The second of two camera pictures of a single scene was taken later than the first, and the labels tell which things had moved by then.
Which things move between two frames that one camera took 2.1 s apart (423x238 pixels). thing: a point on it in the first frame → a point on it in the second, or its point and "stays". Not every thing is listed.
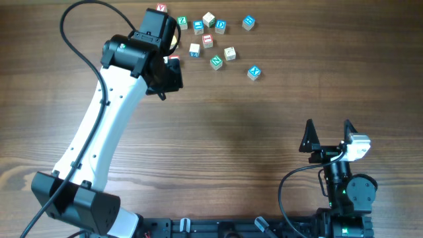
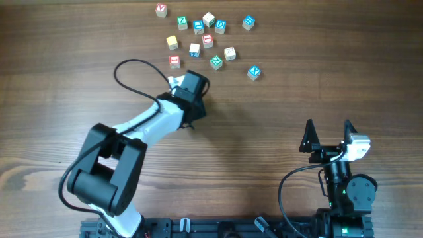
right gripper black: (312, 144) stays
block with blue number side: (194, 50) stays
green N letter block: (216, 62) stays
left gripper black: (176, 81) → (202, 112)
